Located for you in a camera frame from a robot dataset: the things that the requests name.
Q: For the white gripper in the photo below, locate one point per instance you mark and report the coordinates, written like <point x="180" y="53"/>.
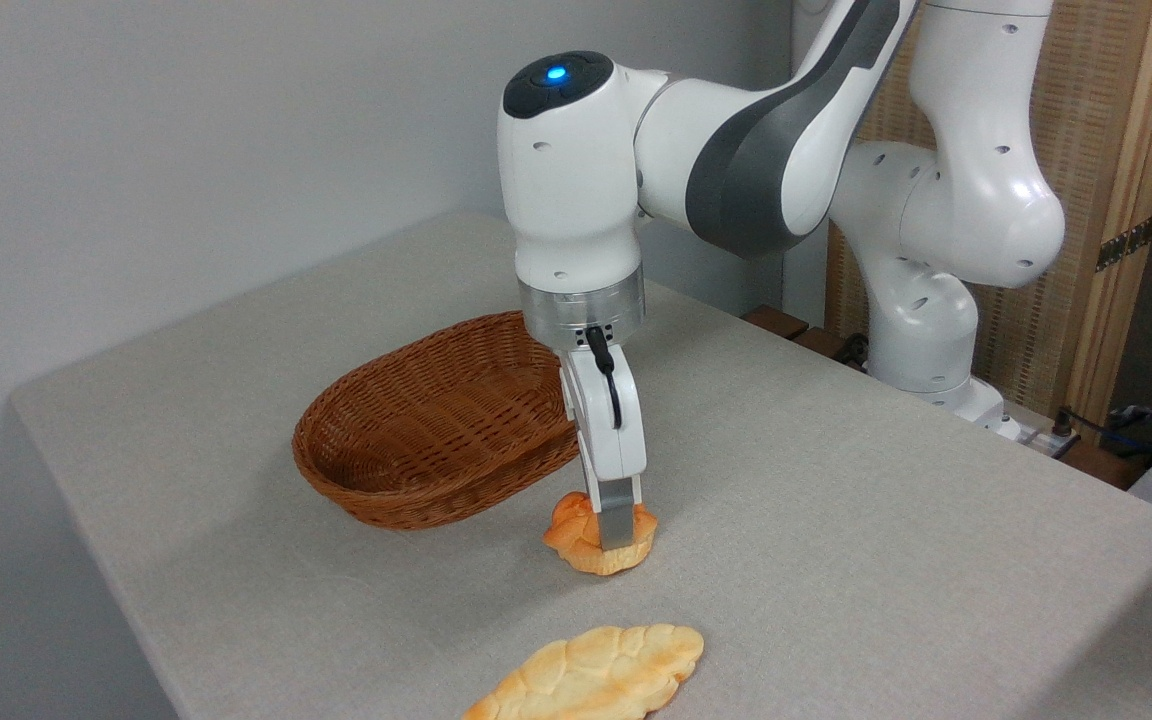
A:
<point x="604" y="440"/>

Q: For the round knotted bread roll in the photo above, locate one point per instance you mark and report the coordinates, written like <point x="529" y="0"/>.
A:
<point x="576" y="540"/>

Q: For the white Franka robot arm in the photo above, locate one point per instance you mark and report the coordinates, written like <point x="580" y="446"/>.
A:
<point x="576" y="200"/>

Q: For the long flat braided bread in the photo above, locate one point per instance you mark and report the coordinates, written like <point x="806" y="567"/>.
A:
<point x="596" y="675"/>

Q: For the brown wicker oval basket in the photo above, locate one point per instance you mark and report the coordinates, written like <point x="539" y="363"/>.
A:
<point x="436" y="420"/>

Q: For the black table clamp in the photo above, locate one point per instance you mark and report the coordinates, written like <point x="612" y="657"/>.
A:
<point x="851" y="349"/>

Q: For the dark metal screen hinge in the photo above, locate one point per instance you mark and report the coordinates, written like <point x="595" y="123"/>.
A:
<point x="1126" y="243"/>

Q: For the wooden rattan folding screen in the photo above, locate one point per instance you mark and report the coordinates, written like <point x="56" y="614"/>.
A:
<point x="1116" y="120"/>

